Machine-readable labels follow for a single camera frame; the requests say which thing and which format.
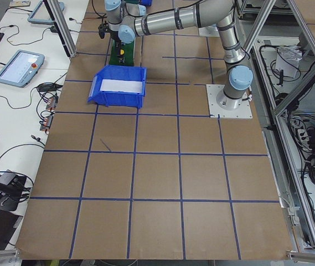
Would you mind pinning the green conveyor belt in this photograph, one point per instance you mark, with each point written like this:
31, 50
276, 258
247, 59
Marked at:
115, 11

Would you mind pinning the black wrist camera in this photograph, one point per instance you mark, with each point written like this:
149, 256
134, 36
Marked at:
103, 29

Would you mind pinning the teach pendant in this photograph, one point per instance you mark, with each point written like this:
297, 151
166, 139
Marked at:
40, 15
21, 68

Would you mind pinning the white foam pad left bin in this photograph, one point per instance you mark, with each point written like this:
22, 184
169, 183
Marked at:
121, 86

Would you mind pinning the aluminium frame post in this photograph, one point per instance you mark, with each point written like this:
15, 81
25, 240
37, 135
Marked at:
56, 15

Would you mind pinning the blue right plastic bin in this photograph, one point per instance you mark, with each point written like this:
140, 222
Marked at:
146, 3

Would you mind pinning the far teach pendant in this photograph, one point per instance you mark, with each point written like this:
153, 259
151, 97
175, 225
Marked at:
40, 15

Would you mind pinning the blue plastic bin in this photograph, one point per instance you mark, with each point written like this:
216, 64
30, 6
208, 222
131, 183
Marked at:
112, 98
146, 3

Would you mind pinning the blue left plastic bin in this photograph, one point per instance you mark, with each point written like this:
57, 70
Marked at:
112, 98

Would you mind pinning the near teach pendant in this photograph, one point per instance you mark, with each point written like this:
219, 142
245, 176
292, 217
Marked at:
21, 68

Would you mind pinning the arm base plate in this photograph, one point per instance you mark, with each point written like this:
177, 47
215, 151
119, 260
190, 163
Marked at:
220, 106
209, 31

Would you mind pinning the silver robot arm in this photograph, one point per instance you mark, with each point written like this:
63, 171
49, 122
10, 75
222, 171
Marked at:
126, 21

